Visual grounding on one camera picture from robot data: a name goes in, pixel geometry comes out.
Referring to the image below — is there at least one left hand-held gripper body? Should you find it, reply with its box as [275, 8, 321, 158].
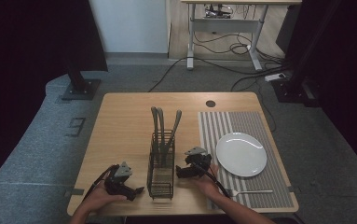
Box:
[103, 161, 137, 202]

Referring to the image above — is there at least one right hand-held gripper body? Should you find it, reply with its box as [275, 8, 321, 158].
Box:
[184, 146, 213, 179]

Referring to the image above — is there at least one black wire cutlery rack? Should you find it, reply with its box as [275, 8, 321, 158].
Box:
[146, 129, 177, 201]

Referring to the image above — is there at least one person's left hand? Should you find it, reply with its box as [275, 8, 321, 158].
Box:
[84, 182, 128, 214]

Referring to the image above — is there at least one person's right hand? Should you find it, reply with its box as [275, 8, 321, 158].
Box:
[190, 163, 227, 201]

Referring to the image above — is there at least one grey tape strip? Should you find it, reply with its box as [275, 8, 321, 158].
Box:
[63, 187, 86, 198]

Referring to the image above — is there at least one white plate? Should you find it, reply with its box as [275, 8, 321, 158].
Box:
[214, 132, 268, 178]

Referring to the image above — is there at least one silver fork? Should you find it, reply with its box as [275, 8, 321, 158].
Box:
[227, 189, 274, 198]

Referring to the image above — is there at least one grey striped placemat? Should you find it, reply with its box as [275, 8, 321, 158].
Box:
[197, 110, 295, 210]

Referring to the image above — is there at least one black metal stand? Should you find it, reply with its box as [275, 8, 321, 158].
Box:
[270, 0, 343, 108]
[61, 60, 103, 102]

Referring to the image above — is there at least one white power strip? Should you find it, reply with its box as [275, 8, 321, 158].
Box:
[264, 72, 288, 83]

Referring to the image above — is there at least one white-legged wooden desk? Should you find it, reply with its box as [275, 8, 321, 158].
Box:
[180, 0, 303, 72]

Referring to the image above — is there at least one black curtain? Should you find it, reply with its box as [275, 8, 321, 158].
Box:
[0, 0, 109, 195]
[275, 0, 357, 180]

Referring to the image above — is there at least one electronics under desk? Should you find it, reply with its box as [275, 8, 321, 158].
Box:
[203, 3, 234, 20]

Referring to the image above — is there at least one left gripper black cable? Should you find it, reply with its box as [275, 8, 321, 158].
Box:
[82, 164, 119, 202]

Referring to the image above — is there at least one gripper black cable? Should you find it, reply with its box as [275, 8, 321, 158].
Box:
[82, 164, 119, 202]
[194, 161, 231, 199]

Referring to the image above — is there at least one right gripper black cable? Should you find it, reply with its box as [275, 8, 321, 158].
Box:
[194, 161, 231, 199]

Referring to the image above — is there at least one grey-handled utensil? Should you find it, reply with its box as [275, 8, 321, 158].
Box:
[150, 105, 161, 158]
[162, 108, 183, 158]
[156, 106, 167, 164]

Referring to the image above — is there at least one black floor cable bundle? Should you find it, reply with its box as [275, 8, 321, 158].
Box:
[193, 31, 292, 133]

